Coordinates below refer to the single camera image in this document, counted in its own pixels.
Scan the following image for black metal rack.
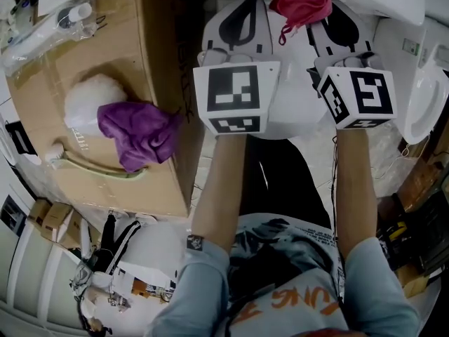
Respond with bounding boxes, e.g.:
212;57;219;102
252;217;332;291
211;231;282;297
378;173;449;277

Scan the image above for white toilet with green label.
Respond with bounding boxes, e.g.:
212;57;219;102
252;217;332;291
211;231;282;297
373;15;449;146

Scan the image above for person's right forearm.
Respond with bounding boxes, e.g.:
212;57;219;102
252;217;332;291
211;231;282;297
333;128;380;261

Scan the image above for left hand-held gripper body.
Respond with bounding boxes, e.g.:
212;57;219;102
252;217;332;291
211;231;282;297
192;48;282;137

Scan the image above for pink cloth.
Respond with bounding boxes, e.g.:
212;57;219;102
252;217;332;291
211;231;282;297
257;0;333;47

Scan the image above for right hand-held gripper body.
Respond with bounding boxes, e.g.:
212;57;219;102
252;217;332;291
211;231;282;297
306;51;400;131

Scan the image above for black trousers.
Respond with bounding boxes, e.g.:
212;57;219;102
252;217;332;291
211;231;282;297
241;137;333;226

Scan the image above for person's left forearm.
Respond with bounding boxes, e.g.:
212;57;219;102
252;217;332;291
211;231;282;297
191;131;248;256

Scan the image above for white fluffy puff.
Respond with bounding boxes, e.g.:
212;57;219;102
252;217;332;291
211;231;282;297
63;74;128;128

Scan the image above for purple cloth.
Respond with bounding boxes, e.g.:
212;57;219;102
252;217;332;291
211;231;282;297
97;100;184;173

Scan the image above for large cardboard box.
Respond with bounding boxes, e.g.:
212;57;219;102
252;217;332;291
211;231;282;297
6;0;207;219

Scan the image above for wooden platform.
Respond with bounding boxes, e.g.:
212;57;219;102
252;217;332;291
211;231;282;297
396;131;449;211

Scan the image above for light blue printed shirt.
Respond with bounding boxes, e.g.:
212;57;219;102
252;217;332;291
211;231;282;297
146;211;422;337

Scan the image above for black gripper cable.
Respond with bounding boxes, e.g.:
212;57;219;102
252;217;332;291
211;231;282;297
329;135;342;239

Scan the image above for white brush green handle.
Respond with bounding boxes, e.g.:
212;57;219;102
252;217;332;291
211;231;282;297
44;141;149;183

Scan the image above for small cardboard box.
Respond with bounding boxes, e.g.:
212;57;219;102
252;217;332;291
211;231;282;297
27;198;52;230
40;201;83;249

